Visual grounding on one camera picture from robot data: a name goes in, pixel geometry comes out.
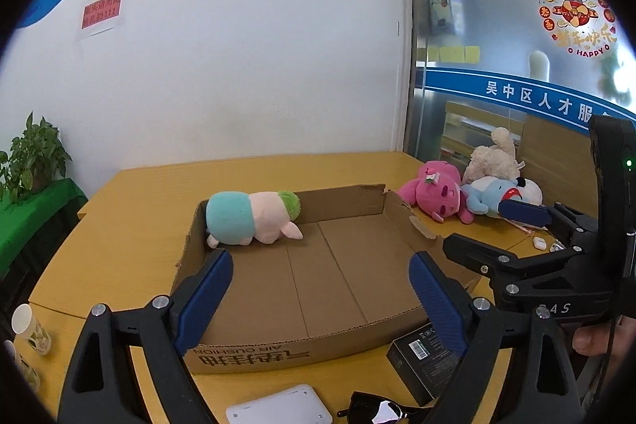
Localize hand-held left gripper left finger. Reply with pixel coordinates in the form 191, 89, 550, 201
58, 249, 234, 424

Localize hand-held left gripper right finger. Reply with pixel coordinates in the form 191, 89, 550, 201
408, 251, 582, 424

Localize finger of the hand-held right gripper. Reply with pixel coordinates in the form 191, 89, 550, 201
442, 234, 577, 286
499, 200, 599, 251

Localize black product box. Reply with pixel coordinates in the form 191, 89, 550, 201
386, 322, 468, 407

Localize brown cardboard box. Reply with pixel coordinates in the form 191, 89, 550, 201
171, 183, 480, 375

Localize black sunglasses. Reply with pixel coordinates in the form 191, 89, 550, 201
338, 391, 421, 424

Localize person's right hand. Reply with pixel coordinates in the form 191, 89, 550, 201
573, 323, 620, 369

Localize blue and white plush toy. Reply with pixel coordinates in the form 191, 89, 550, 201
460, 176, 543, 219

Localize beige plush toy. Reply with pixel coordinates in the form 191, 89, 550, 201
462, 127, 527, 186

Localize teal pink green plush toy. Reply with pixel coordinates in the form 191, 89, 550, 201
205, 190, 304, 248

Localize wooden bench behind glass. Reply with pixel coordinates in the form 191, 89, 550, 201
441, 101, 527, 163

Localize wooden desk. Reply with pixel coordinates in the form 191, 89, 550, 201
14, 150, 604, 424

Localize white flat device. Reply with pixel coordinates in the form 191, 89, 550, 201
226, 383, 333, 424

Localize row of yellow sticky notes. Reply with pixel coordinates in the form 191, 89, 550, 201
417, 46, 481, 64

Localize white paper cup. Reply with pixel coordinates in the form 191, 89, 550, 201
11, 304, 53, 355
4, 341, 41, 400

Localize glass partition with blue band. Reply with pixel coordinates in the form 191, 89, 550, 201
405, 0, 636, 216

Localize cartoon window sticker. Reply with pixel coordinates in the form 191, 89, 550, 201
537, 0, 619, 56

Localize green potted plant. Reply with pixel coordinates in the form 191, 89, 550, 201
0, 112, 73, 206

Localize red paper notice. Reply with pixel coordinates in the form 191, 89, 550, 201
77, 0, 125, 38

